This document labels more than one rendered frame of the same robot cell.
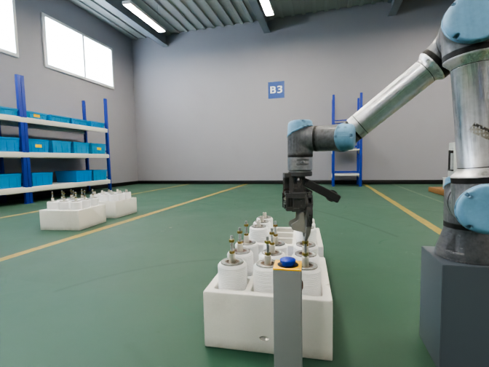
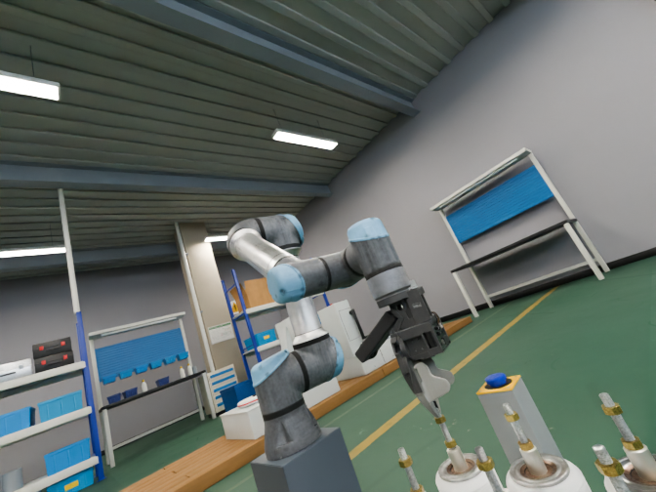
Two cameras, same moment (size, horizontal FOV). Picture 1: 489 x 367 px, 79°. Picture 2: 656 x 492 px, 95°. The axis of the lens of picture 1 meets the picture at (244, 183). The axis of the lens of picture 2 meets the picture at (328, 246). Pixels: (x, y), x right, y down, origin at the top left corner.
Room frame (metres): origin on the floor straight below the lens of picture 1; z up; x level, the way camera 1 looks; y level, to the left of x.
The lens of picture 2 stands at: (1.44, 0.05, 0.52)
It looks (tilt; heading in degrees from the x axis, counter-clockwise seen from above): 16 degrees up; 210
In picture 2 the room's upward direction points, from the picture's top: 22 degrees counter-clockwise
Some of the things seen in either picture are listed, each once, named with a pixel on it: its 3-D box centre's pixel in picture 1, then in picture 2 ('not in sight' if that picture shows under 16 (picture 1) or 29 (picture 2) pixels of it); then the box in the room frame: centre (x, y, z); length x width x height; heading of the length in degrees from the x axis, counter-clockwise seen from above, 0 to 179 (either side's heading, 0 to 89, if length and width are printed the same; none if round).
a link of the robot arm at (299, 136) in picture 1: (300, 138); (372, 249); (0.90, -0.17, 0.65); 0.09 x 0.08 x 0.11; 63
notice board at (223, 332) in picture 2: not in sight; (222, 332); (-2.59, -5.41, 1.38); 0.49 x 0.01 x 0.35; 165
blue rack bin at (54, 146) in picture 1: (51, 147); not in sight; (5.27, 3.41, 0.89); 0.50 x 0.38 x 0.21; 74
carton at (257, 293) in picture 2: not in sight; (255, 296); (-2.59, -4.18, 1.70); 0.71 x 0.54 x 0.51; 168
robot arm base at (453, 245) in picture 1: (467, 239); (288, 424); (0.82, -0.63, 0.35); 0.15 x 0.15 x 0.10
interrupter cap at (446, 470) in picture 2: (305, 266); (461, 468); (0.90, -0.19, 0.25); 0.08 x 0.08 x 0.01
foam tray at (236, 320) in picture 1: (272, 296); not in sight; (1.04, -0.09, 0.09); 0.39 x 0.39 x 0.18; 78
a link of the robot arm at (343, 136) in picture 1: (335, 137); (343, 268); (0.87, -0.27, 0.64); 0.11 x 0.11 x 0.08; 63
